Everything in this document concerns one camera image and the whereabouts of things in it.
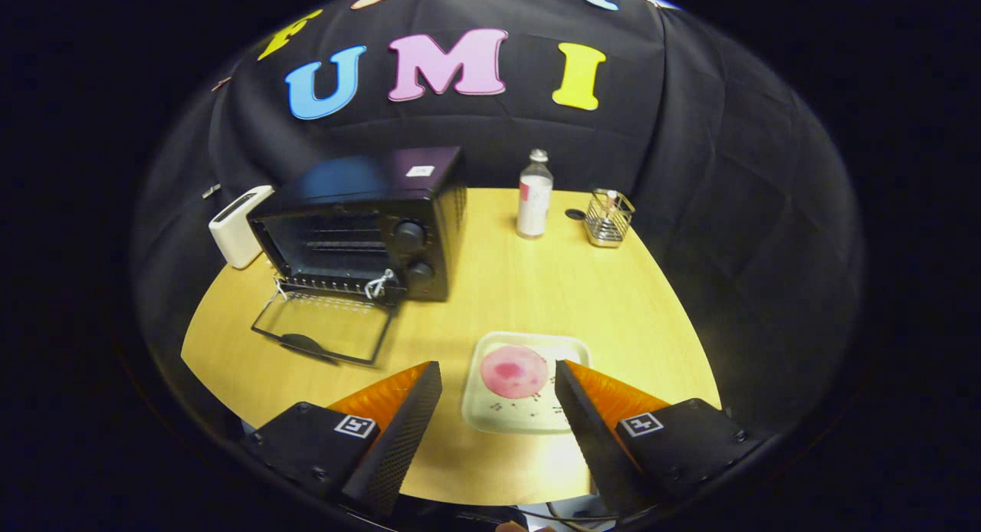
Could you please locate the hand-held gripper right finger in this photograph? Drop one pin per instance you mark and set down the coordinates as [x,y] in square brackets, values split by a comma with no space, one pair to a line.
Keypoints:
[594,440]

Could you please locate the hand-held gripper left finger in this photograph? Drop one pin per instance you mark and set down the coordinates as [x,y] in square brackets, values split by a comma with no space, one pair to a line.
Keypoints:
[402,440]

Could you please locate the cream rectangular plate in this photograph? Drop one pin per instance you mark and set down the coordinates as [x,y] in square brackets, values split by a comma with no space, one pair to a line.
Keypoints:
[529,417]

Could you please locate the pink round food slice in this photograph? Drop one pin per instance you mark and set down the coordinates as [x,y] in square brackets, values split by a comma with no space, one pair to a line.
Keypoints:
[513,371]

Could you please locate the black toaster oven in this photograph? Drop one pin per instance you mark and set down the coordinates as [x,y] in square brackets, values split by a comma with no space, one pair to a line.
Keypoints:
[360,187]

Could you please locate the white pop-up toaster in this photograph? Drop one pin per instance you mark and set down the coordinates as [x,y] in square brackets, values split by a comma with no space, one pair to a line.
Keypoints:
[234,233]

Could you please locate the small black disc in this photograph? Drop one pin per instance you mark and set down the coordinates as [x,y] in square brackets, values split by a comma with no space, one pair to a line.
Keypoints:
[575,214]

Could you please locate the wooden stick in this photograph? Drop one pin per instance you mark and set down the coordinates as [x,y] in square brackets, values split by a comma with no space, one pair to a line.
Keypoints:
[611,200]

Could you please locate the clear glass bottle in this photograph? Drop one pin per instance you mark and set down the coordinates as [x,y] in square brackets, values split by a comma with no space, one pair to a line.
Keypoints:
[534,202]

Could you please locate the white clip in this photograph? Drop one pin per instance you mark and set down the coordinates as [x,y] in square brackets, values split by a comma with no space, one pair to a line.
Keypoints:
[211,191]

